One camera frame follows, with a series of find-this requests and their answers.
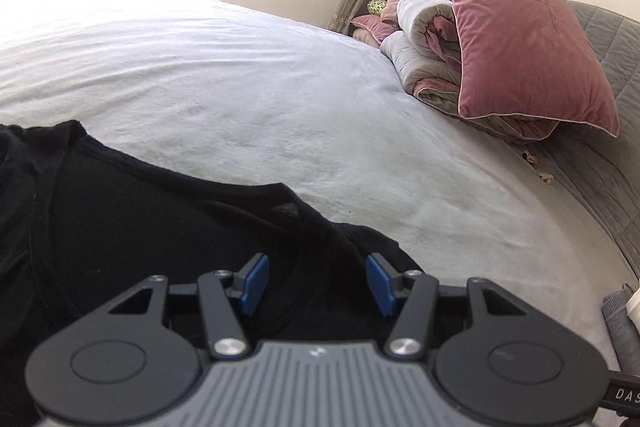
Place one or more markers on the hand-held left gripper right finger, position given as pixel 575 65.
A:
pixel 380 282

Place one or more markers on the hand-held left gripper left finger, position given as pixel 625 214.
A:
pixel 255 281

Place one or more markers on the black t-shirt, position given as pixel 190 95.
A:
pixel 125 217

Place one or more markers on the folded grey garment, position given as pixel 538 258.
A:
pixel 615 322

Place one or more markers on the folded white garment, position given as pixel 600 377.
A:
pixel 634 307

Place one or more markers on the small beige crumpled object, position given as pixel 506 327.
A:
pixel 531 161

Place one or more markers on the grey bed sheet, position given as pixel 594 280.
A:
pixel 225 82

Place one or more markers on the grey quilted headboard cover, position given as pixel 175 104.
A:
pixel 600 157

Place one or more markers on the folded grey pink quilt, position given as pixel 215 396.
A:
pixel 425 47

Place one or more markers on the small pink cushion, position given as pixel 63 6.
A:
pixel 372 29

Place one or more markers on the green patterned object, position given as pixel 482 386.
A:
pixel 376 6

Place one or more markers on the pink velvet pillow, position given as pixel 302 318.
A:
pixel 525 37

